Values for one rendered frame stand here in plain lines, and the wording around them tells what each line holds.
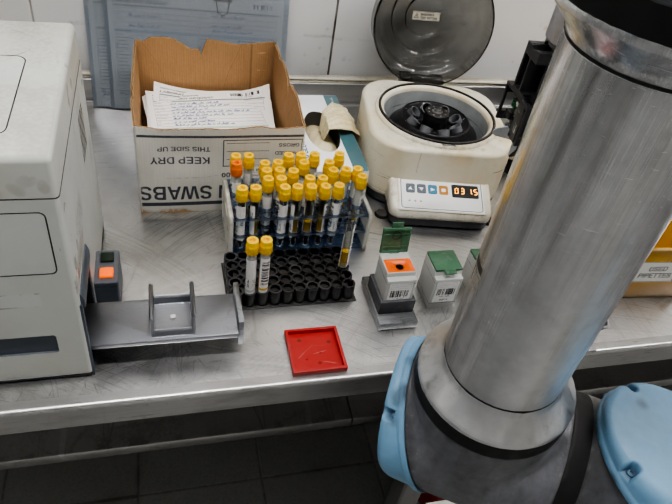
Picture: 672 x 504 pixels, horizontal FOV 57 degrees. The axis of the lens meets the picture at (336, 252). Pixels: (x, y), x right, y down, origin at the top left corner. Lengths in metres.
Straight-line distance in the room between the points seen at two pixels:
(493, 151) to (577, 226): 0.71
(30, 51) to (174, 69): 0.46
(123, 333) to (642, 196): 0.59
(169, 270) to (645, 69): 0.71
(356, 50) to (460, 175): 0.38
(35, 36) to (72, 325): 0.31
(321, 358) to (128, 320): 0.24
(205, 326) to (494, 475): 0.41
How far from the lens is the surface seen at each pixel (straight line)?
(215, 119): 1.09
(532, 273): 0.35
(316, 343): 0.80
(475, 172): 1.03
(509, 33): 1.38
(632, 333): 0.99
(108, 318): 0.78
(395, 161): 0.99
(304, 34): 1.24
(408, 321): 0.84
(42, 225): 0.62
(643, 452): 0.50
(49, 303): 0.69
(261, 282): 0.81
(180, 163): 0.93
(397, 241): 0.83
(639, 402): 0.53
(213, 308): 0.78
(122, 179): 1.05
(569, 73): 0.31
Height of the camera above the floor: 1.49
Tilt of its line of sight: 41 degrees down
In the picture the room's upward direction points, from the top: 10 degrees clockwise
